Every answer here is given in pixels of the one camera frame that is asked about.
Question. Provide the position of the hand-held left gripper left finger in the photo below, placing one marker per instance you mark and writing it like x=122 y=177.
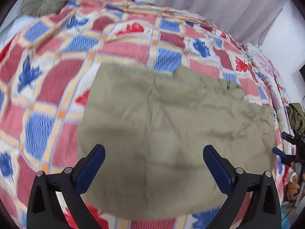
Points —
x=89 y=164

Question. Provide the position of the black screen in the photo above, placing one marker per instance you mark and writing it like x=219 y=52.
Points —
x=302 y=72

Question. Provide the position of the leaf-printed patchwork quilt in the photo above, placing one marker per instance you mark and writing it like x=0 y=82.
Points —
x=119 y=50

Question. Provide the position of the olive green clothes pile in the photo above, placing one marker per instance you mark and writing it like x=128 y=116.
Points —
x=296 y=116

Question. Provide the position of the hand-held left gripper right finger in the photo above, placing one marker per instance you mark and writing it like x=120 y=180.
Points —
x=219 y=165

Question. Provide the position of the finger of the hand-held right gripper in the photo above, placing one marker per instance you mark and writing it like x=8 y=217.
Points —
x=278 y=152
x=288 y=136

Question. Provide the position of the khaki padded jacket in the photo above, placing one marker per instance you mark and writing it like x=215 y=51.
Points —
x=171 y=128

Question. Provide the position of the pink floral blanket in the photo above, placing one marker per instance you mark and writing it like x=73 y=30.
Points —
x=269 y=76

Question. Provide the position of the light blue floral blanket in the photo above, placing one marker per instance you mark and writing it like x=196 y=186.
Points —
x=16 y=25

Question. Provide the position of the pale flowered cloth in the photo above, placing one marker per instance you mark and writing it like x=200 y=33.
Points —
x=292 y=181

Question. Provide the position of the grey curtain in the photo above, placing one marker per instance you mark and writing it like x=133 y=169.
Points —
x=226 y=7

